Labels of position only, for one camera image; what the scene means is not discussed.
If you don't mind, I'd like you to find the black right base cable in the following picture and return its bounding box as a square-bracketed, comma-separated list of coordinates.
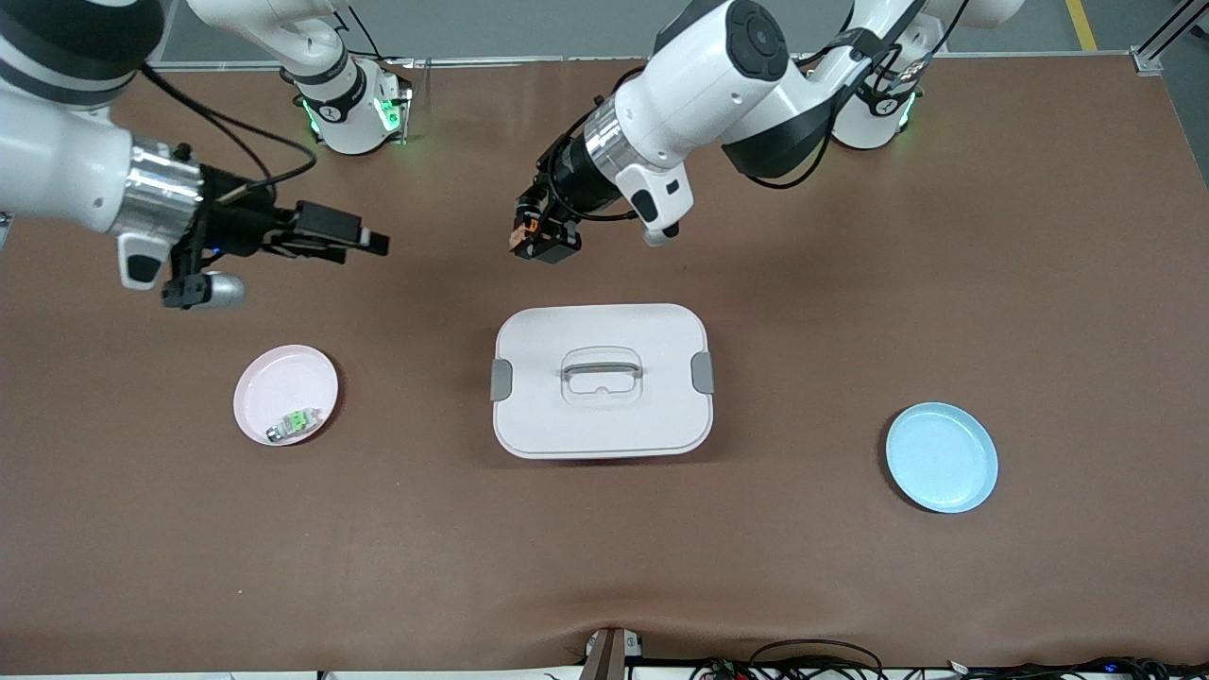
[345, 5, 409, 69]

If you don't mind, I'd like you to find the metal table edge bracket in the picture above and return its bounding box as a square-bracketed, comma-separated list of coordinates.
[581, 627, 645, 680]

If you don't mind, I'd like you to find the light blue round plate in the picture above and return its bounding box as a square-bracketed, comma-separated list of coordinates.
[885, 401, 999, 515]

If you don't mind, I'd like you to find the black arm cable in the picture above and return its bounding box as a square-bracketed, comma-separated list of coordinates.
[140, 64, 318, 204]
[543, 38, 945, 223]

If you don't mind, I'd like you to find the pink round plate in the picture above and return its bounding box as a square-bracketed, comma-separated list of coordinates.
[232, 344, 339, 447]

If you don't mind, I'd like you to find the tangled cable bundle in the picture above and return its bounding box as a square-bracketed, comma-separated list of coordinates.
[690, 655, 1209, 680]

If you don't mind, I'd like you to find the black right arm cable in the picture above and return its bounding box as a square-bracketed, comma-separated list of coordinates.
[140, 64, 318, 204]

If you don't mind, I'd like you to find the green and white switch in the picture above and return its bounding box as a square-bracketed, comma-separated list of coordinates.
[265, 407, 324, 443]

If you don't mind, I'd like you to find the clear grey lid handle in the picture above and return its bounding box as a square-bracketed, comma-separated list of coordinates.
[560, 346, 645, 409]

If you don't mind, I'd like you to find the black looped floor cable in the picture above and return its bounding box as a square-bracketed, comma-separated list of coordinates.
[749, 638, 886, 680]

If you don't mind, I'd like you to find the aluminium frame profile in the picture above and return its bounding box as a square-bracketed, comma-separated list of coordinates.
[1132, 0, 1209, 77]

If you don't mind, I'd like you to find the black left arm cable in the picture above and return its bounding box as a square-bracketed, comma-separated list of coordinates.
[543, 38, 945, 223]

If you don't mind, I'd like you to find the pink box with white lid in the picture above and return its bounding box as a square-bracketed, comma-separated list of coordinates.
[490, 303, 716, 461]

